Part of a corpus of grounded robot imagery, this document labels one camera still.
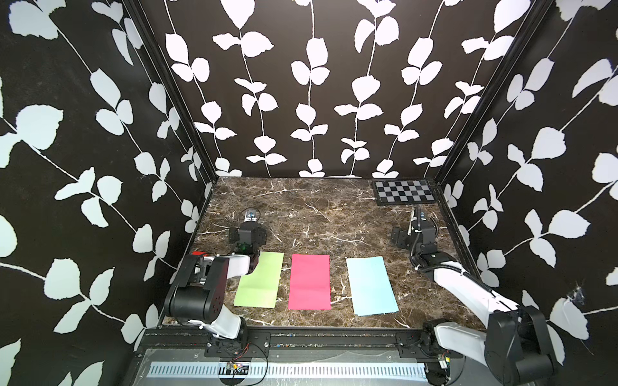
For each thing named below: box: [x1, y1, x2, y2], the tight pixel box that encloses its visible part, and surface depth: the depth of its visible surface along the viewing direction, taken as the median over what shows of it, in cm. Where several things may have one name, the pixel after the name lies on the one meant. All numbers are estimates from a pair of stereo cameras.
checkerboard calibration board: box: [372, 179, 437, 206], surface depth 116 cm
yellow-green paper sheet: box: [233, 250, 285, 308], surface depth 89 cm
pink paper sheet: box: [288, 254, 332, 311], surface depth 90 cm
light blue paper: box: [346, 255, 400, 317], surface depth 88 cm
